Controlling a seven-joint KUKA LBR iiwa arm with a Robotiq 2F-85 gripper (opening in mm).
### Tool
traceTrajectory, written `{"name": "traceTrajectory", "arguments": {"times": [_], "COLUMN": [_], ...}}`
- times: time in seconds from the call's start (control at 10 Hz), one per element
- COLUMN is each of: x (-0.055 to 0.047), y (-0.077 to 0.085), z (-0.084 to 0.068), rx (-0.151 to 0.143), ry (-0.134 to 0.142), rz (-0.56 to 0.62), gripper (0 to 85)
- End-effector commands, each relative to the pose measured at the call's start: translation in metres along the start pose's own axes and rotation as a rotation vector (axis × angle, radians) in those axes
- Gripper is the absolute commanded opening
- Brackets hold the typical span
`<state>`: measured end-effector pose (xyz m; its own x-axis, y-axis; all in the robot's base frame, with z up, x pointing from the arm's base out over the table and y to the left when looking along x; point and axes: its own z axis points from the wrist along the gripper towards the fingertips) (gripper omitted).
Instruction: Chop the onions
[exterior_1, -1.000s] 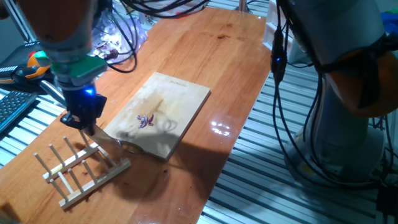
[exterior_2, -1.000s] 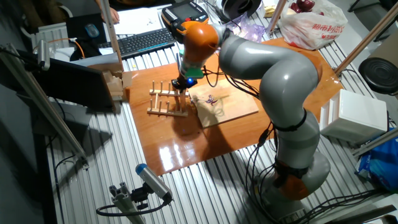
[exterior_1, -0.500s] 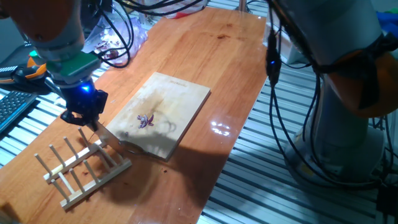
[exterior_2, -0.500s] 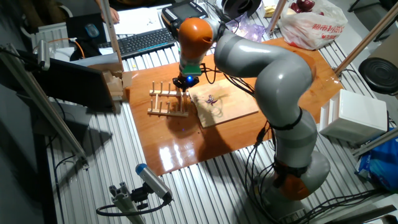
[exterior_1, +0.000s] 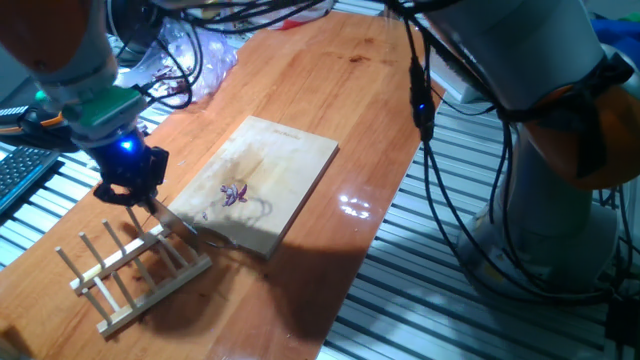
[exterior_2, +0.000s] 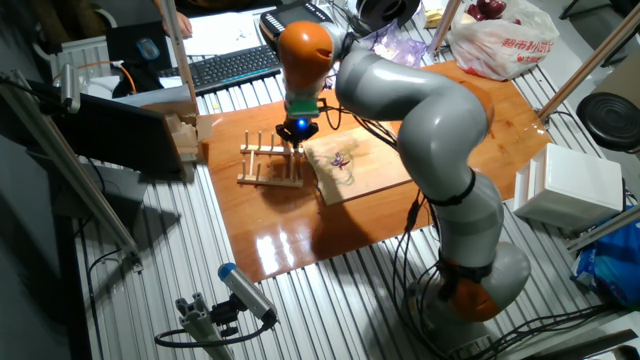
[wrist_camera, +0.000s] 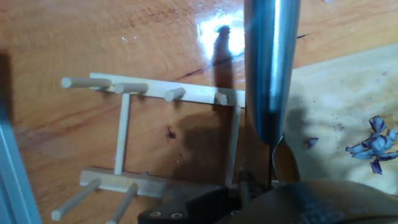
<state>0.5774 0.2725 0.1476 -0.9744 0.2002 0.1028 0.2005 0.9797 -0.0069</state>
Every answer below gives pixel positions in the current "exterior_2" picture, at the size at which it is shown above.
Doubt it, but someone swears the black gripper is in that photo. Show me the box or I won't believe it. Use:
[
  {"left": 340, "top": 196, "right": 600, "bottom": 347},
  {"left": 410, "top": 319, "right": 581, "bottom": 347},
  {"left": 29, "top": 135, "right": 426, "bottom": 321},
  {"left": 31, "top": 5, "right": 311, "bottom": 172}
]
[{"left": 275, "top": 114, "right": 320, "bottom": 149}]

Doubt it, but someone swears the light wooden cutting board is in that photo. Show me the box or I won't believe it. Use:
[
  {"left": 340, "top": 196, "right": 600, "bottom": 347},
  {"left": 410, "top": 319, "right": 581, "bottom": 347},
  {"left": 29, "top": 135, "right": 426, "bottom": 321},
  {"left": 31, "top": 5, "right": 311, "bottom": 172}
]
[{"left": 302, "top": 124, "right": 416, "bottom": 207}]

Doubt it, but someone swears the person's right hand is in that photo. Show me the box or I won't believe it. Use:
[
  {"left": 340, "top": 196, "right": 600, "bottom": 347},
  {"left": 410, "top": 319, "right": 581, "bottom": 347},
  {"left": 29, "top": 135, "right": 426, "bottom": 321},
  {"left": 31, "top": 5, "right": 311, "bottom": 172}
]
[{"left": 174, "top": 10, "right": 194, "bottom": 39}]

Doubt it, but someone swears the wooden peg dish rack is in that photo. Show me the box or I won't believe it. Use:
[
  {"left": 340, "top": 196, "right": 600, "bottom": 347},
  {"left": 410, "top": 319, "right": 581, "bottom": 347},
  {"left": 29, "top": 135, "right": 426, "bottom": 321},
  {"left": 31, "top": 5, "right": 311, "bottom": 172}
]
[{"left": 236, "top": 129, "right": 306, "bottom": 190}]

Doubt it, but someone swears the red onion piece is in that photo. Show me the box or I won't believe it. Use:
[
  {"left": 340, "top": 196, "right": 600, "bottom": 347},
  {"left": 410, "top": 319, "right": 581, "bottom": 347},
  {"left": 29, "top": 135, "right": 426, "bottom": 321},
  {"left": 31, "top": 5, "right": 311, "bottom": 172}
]
[{"left": 329, "top": 151, "right": 352, "bottom": 172}]

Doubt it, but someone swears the large reddish wooden panel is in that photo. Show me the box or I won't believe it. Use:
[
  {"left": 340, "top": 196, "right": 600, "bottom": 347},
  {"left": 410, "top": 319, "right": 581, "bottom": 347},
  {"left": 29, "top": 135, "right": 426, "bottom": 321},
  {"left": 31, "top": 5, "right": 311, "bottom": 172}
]
[{"left": 202, "top": 59, "right": 554, "bottom": 284}]

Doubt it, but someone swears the black keyboard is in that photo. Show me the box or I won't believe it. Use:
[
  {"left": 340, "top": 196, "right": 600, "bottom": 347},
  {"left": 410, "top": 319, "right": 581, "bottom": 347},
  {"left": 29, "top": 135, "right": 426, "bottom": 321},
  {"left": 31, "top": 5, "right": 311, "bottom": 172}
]
[{"left": 158, "top": 44, "right": 284, "bottom": 97}]

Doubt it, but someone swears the orange black teach pendant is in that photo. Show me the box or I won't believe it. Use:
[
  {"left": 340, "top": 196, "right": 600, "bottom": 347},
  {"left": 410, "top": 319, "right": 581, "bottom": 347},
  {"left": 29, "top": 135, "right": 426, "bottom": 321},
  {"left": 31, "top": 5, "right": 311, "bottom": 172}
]
[{"left": 258, "top": 0, "right": 336, "bottom": 51}]

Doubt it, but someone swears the white paper sheet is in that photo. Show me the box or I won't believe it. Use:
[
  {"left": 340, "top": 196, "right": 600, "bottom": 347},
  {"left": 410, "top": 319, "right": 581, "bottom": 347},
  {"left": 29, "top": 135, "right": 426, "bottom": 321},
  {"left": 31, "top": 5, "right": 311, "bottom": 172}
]
[{"left": 179, "top": 12, "right": 264, "bottom": 59}]

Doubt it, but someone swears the black round reel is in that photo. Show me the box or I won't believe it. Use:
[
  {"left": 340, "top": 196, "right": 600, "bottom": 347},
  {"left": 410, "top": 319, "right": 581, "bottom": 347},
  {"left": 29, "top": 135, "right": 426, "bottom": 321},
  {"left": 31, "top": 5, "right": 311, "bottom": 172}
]
[{"left": 355, "top": 0, "right": 422, "bottom": 34}]

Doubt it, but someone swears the computer mouse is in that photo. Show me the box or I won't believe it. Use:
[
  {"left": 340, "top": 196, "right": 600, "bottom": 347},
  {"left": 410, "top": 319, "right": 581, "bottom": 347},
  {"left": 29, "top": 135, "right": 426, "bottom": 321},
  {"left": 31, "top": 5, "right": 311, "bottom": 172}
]
[{"left": 135, "top": 37, "right": 161, "bottom": 62}]

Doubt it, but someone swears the black monitor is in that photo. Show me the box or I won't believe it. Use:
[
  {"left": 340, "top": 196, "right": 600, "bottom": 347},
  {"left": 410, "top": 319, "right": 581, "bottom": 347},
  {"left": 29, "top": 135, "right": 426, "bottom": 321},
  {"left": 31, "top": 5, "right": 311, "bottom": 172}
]
[{"left": 49, "top": 92, "right": 185, "bottom": 177}]

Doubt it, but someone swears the yellow packet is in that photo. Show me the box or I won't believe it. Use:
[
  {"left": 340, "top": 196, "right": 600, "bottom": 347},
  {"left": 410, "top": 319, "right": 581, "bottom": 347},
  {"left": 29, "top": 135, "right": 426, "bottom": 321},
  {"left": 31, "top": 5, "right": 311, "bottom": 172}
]
[{"left": 423, "top": 7, "right": 446, "bottom": 29}]

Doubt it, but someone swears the black mouse pad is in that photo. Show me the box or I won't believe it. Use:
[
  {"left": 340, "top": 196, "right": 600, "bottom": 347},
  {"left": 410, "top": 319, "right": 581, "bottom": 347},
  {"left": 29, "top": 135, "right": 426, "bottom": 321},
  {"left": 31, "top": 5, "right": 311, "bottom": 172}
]
[{"left": 106, "top": 20, "right": 174, "bottom": 99}]

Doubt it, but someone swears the white shopping bag red print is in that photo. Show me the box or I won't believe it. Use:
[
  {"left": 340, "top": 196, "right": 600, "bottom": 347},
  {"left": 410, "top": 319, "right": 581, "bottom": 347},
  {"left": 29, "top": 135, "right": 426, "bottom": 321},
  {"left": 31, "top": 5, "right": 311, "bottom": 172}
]
[{"left": 446, "top": 0, "right": 561, "bottom": 81}]

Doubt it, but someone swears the white drawer box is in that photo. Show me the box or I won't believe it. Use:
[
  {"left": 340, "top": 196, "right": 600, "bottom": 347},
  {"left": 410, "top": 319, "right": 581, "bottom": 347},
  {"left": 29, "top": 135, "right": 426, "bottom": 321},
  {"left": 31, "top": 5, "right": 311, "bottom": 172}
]
[{"left": 513, "top": 143, "right": 625, "bottom": 231}]

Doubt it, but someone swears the black round stool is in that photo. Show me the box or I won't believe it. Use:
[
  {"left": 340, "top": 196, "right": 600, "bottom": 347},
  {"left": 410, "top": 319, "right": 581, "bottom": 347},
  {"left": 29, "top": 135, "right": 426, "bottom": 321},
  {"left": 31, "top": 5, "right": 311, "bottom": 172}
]
[{"left": 576, "top": 91, "right": 640, "bottom": 154}]

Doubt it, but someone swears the blue plastic bag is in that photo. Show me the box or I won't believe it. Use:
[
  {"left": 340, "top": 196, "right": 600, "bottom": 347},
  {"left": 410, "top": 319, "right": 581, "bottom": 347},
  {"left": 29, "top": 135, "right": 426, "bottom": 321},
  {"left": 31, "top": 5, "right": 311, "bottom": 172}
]
[{"left": 571, "top": 207, "right": 640, "bottom": 309}]

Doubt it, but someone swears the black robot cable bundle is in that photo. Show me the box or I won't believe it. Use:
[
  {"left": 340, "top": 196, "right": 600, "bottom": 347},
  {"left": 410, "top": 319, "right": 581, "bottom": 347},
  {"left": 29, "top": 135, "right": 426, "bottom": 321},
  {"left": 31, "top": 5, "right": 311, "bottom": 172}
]
[{"left": 317, "top": 94, "right": 616, "bottom": 360}]

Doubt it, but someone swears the silver camera blue end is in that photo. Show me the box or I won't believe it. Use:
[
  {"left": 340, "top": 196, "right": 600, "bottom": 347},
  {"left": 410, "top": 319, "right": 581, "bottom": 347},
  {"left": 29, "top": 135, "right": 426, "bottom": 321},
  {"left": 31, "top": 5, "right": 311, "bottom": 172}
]
[{"left": 217, "top": 262, "right": 279, "bottom": 326}]

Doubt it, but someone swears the orange cable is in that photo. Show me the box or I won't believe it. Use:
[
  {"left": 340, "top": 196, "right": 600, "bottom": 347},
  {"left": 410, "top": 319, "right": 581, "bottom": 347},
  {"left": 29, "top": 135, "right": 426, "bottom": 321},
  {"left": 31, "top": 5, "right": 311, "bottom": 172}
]
[{"left": 74, "top": 59, "right": 138, "bottom": 96}]

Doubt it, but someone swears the short aluminium profile bracket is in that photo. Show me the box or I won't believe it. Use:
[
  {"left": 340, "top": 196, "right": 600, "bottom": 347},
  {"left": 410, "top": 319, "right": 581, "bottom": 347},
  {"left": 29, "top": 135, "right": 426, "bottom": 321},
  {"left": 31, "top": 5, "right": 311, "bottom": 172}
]
[{"left": 174, "top": 292, "right": 236, "bottom": 360}]

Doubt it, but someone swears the black camera cable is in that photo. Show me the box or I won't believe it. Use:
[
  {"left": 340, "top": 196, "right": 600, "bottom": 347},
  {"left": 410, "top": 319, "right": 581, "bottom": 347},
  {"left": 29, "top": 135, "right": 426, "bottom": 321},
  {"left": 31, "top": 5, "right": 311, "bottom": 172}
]
[{"left": 153, "top": 309, "right": 279, "bottom": 349}]

